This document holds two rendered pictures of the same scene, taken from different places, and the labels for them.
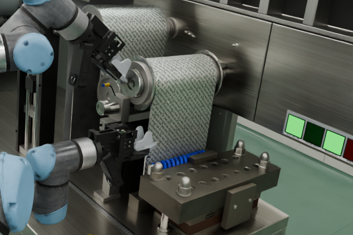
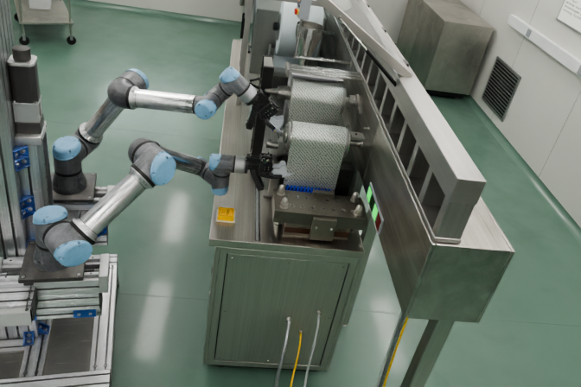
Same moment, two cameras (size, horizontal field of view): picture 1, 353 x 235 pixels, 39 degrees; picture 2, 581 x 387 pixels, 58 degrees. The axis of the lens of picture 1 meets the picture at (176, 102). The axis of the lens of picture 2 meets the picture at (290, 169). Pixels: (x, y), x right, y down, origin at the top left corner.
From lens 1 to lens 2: 1.33 m
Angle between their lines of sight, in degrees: 35
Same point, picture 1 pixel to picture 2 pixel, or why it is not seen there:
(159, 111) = (295, 155)
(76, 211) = (244, 196)
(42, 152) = (213, 157)
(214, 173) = (318, 204)
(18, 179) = (158, 163)
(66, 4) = (239, 85)
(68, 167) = (226, 168)
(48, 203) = (214, 183)
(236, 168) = (336, 207)
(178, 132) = (310, 172)
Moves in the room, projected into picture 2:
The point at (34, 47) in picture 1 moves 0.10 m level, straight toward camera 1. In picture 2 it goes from (202, 107) to (188, 117)
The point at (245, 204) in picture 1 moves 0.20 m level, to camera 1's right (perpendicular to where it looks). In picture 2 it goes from (327, 230) to (365, 255)
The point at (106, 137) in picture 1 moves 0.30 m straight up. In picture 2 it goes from (253, 161) to (262, 97)
